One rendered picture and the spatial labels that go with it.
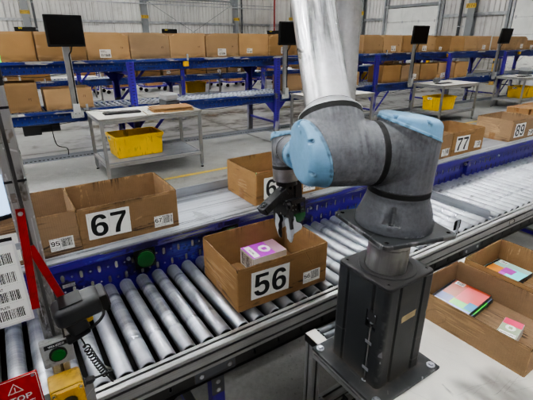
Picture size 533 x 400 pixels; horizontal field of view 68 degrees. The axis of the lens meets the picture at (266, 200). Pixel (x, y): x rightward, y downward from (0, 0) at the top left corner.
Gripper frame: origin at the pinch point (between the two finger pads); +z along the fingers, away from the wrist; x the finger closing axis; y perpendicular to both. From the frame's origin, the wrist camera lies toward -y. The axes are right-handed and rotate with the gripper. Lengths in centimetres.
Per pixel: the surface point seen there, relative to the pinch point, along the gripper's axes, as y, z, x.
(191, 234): -16.7, 8.3, 45.0
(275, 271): -4.2, 11.8, 0.1
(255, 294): -12.4, 18.4, 1.1
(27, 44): -30, -113, 494
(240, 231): -1.6, 5.9, 28.7
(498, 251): 91, 23, -28
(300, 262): 6.6, 11.8, -0.1
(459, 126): 215, -11, 69
